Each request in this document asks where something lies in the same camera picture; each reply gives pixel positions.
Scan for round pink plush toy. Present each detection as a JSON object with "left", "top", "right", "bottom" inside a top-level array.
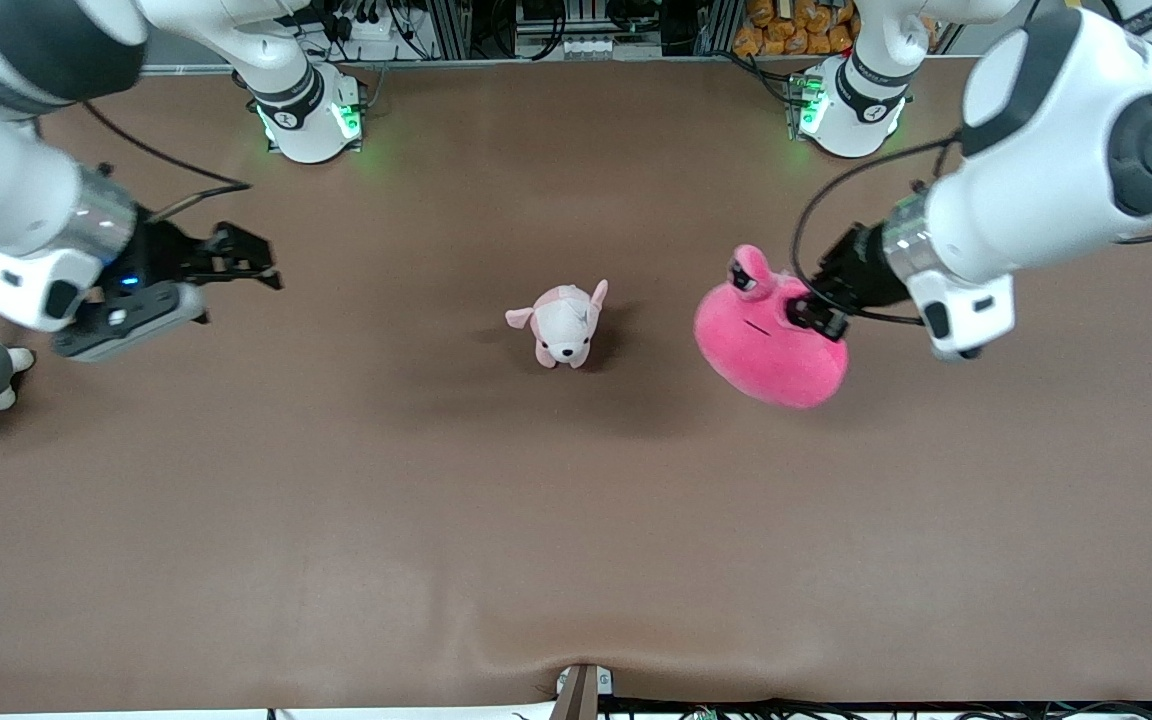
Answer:
[{"left": 693, "top": 245, "right": 849, "bottom": 410}]

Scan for white power strip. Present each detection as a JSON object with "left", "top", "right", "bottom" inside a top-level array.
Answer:
[{"left": 331, "top": 8, "right": 429, "bottom": 63}]

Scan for orange snack bags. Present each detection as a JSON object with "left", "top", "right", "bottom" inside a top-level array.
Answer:
[{"left": 733, "top": 0, "right": 859, "bottom": 58}]

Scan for white and pink plush dog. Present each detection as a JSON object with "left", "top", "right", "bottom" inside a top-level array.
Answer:
[{"left": 505, "top": 279, "right": 610, "bottom": 370}]

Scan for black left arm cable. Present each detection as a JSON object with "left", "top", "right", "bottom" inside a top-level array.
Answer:
[{"left": 790, "top": 135, "right": 962, "bottom": 327}]

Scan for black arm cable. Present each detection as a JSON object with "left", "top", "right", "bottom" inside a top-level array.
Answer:
[
  {"left": 84, "top": 100, "right": 253, "bottom": 221},
  {"left": 790, "top": 135, "right": 962, "bottom": 327}
]

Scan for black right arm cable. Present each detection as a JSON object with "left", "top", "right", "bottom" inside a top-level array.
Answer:
[{"left": 84, "top": 100, "right": 253, "bottom": 221}]

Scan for aluminium frame post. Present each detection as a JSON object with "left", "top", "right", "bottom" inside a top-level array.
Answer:
[{"left": 426, "top": 0, "right": 473, "bottom": 61}]

